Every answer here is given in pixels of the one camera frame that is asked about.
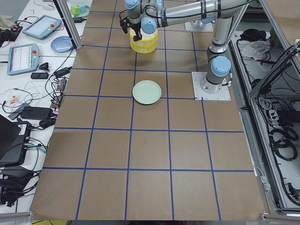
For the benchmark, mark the green bowl with blocks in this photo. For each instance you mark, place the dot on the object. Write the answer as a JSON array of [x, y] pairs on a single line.
[[84, 14]]

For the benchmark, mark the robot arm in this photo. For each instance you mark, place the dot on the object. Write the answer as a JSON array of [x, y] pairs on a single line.
[[145, 16]]

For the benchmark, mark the green foam cube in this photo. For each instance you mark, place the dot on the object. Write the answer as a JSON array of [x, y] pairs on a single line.
[[75, 10]]

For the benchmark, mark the teach pendant near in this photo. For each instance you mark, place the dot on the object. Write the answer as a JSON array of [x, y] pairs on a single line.
[[23, 59]]

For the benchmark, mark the teach pendant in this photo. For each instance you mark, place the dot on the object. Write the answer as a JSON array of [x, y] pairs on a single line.
[[42, 27], [23, 59]]

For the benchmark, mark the black laptop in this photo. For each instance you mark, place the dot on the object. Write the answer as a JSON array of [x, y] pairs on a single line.
[[13, 139]]

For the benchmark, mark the yellow steamer layer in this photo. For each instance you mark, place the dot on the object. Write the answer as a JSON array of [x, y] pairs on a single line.
[[146, 38], [143, 49]]

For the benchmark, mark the black power adapter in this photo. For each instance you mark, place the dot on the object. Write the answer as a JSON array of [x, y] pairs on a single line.
[[36, 113]]

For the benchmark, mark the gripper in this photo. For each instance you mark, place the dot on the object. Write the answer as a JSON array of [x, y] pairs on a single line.
[[135, 29]]

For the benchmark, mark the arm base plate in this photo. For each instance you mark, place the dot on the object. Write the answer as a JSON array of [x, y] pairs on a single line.
[[203, 90], [198, 26]]

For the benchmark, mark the brown bun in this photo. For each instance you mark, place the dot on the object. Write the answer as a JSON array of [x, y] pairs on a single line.
[[135, 38]]

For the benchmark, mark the white cloth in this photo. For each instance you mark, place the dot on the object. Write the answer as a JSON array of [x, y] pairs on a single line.
[[256, 50]]

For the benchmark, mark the aluminium frame post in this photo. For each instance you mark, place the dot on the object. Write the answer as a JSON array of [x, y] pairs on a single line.
[[67, 19]]

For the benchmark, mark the blue foam cube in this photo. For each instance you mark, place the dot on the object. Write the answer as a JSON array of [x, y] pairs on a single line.
[[82, 8]]

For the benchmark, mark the black remote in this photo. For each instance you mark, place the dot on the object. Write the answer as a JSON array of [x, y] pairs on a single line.
[[39, 76]]

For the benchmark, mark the blue plate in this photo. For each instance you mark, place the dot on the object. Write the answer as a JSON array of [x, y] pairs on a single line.
[[62, 44]]

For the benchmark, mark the teach pendant far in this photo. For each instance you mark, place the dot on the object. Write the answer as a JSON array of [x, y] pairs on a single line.
[[42, 27]]

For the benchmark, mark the light green plate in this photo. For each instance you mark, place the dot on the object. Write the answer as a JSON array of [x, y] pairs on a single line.
[[146, 92]]

